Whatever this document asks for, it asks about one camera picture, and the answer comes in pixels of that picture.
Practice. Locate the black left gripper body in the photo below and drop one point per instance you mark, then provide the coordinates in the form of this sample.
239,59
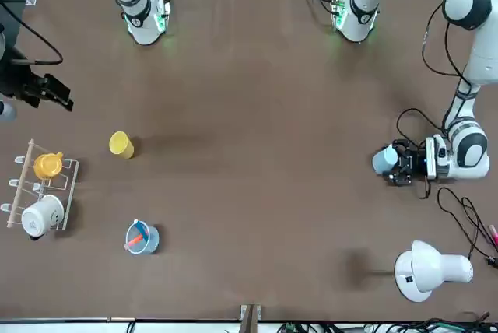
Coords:
414,163

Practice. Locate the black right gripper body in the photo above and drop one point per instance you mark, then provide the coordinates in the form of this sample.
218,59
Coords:
13,76

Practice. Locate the blue plastic cup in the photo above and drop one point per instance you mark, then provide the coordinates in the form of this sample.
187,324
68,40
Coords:
384,160

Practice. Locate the yellow plastic cup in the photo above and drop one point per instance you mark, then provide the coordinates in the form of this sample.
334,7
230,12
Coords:
120,145

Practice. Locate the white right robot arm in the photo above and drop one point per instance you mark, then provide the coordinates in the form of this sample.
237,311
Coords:
142,18

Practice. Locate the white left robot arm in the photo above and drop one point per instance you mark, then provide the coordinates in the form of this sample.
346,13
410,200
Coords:
478,57

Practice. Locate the yellow mug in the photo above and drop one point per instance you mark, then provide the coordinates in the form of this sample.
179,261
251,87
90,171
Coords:
46,165

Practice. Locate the white desk lamp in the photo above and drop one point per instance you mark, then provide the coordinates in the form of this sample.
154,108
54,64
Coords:
428,270

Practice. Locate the pink marker pen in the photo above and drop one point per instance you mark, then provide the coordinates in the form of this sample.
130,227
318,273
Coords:
494,235

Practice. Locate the white mug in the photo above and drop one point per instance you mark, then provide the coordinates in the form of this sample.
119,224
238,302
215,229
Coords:
39,218

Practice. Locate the blue marker pen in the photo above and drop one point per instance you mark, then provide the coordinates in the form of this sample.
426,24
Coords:
144,232

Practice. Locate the orange marker pen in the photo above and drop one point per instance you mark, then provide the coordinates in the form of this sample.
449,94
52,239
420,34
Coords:
134,241

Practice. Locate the clear blue pen holder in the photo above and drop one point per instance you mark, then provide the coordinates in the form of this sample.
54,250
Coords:
149,243

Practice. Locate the aluminium post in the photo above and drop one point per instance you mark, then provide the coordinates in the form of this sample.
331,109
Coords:
251,319

